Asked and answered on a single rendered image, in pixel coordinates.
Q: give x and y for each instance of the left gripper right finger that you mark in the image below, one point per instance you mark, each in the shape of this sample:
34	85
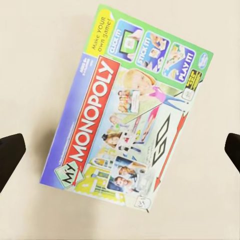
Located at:
232	148

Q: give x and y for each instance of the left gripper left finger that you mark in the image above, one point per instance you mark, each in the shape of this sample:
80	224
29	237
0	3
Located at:
12	149

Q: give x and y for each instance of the board game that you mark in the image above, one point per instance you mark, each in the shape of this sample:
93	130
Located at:
130	99

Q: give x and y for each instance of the bed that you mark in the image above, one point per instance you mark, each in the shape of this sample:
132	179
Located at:
41	45

